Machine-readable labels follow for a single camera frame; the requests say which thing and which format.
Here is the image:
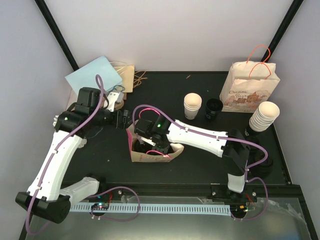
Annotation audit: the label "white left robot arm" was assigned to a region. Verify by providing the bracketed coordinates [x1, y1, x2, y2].
[15, 87, 132, 224]

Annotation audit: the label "small stack paper cups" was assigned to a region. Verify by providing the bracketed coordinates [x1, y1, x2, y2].
[183, 93, 202, 120]

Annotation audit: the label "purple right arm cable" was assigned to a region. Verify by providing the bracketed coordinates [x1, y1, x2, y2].
[131, 104, 270, 222]

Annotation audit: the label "light blue slotted cable duct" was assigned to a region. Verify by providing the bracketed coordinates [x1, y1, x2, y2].
[70, 202, 231, 217]

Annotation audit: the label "black coffee cup lid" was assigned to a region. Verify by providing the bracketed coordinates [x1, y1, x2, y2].
[132, 140, 152, 154]

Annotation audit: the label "Cream Bear printed paper bag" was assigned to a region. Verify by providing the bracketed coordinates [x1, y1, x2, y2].
[219, 44, 281, 113]

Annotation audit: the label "black lid stack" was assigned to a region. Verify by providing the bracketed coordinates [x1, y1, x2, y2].
[205, 98, 223, 121]

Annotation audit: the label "cream paper bag pink sides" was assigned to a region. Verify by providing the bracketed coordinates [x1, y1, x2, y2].
[126, 104, 185, 163]

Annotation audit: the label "black lid stacks right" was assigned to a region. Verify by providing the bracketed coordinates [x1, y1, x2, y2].
[248, 146, 273, 179]

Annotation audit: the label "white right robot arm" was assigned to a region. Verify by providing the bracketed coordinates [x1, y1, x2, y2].
[133, 116, 250, 202]

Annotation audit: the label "light blue paper bag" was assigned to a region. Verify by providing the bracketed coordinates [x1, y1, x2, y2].
[65, 55, 122, 96]

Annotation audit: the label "brown kraft paper bag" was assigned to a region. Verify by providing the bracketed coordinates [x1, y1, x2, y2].
[110, 61, 148, 96]

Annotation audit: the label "tall stack paper cups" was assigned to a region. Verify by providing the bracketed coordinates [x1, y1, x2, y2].
[244, 101, 280, 136]

